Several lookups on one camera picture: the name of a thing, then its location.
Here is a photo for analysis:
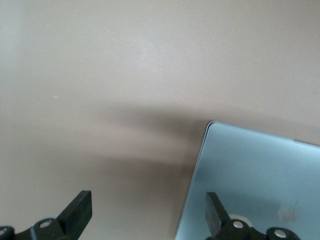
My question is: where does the grey laptop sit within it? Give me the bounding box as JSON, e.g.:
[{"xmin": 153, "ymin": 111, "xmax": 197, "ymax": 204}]
[{"xmin": 174, "ymin": 120, "xmax": 320, "ymax": 240}]

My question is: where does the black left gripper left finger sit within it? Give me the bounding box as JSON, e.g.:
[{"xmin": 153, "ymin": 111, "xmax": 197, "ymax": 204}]
[{"xmin": 0, "ymin": 190, "xmax": 93, "ymax": 240}]

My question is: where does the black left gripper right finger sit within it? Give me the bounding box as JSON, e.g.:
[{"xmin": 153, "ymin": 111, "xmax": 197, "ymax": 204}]
[{"xmin": 204, "ymin": 191, "xmax": 301, "ymax": 240}]

